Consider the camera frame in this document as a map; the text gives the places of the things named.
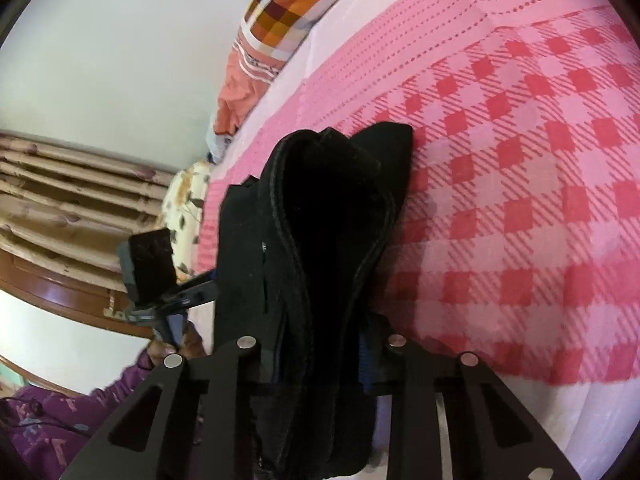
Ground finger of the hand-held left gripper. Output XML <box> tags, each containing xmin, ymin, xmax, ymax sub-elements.
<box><xmin>171</xmin><ymin>270</ymin><xmax>221</xmax><ymax>310</ymax></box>

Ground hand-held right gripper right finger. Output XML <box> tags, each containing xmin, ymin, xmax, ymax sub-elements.
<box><xmin>359</xmin><ymin>316</ymin><xmax>583</xmax><ymax>480</ymax></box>

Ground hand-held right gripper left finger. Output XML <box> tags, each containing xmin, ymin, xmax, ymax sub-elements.
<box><xmin>60</xmin><ymin>336</ymin><xmax>264</xmax><ymax>480</ymax></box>

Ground black pants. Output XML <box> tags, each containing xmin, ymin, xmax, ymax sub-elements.
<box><xmin>212</xmin><ymin>121</ymin><xmax>416</xmax><ymax>478</ymax></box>

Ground person's left forearm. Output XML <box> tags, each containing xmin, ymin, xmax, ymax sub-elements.
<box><xmin>0</xmin><ymin>352</ymin><xmax>207</xmax><ymax>480</ymax></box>

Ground person's left hand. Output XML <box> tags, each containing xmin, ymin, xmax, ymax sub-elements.
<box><xmin>147</xmin><ymin>322</ymin><xmax>207</xmax><ymax>368</ymax></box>

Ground cream floral pillow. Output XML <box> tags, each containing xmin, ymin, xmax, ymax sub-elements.
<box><xmin>160</xmin><ymin>160</ymin><xmax>212</xmax><ymax>282</ymax></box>

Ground brown wooden headboard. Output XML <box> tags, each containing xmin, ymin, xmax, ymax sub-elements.
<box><xmin>0</xmin><ymin>249</ymin><xmax>151</xmax><ymax>335</ymax></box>

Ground beige patterned curtain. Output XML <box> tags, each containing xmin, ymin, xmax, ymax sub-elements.
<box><xmin>0</xmin><ymin>130</ymin><xmax>176</xmax><ymax>292</ymax></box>

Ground white blue cloth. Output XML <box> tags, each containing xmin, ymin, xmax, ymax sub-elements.
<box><xmin>206</xmin><ymin>129</ymin><xmax>237</xmax><ymax>165</ymax></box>

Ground light pink bedsheet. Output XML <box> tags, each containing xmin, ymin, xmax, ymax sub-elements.
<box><xmin>187</xmin><ymin>0</ymin><xmax>640</xmax><ymax>480</ymax></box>

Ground pink dotted checkered blanket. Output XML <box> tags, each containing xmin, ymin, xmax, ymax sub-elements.
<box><xmin>195</xmin><ymin>0</ymin><xmax>640</xmax><ymax>388</ymax></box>

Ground orange checkered striped pillow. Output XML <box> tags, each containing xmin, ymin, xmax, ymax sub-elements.
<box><xmin>212</xmin><ymin>0</ymin><xmax>382</xmax><ymax>151</ymax></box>

